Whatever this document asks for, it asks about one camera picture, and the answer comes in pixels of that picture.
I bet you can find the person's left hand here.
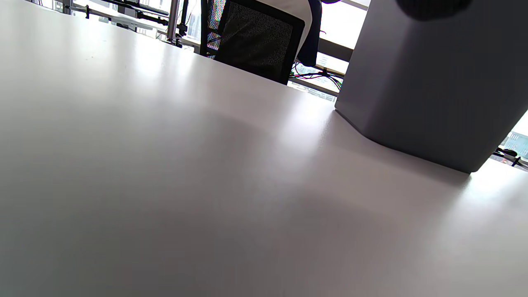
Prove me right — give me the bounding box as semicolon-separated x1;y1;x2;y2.
396;0;473;21

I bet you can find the grey plastic bin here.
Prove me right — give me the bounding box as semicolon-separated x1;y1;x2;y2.
335;0;528;174

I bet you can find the metal desk post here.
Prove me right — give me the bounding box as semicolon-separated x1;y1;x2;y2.
166;0;183;44

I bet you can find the bundle of coloured cables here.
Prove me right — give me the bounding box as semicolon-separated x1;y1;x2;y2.
289;62;345;91

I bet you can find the black mesh office chair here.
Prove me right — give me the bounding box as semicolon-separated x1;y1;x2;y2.
200;0;306;85

